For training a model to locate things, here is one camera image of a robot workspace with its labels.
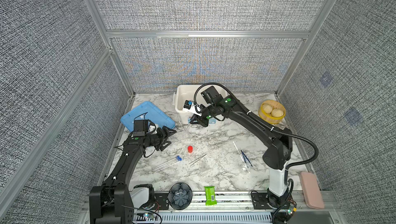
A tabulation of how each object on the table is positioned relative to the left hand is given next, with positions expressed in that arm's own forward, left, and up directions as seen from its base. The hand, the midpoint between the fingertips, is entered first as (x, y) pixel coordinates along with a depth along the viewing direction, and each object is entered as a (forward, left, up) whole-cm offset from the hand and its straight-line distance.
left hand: (174, 135), depth 81 cm
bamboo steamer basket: (+15, -59, -9) cm, 62 cm away
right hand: (+6, -10, +7) cm, 13 cm away
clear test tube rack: (+13, -4, -14) cm, 20 cm away
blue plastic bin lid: (+30, +21, -15) cm, 39 cm away
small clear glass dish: (-14, -37, -14) cm, 42 cm away
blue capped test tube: (-7, -1, -13) cm, 15 cm away
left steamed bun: (+22, -61, -8) cm, 65 cm away
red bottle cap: (-2, -8, -11) cm, 14 cm away
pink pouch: (-30, -66, -12) cm, 73 cm away
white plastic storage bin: (+31, -5, +1) cm, 32 cm away
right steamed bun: (+18, -66, -8) cm, 69 cm away
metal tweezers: (-7, -12, -15) cm, 20 cm away
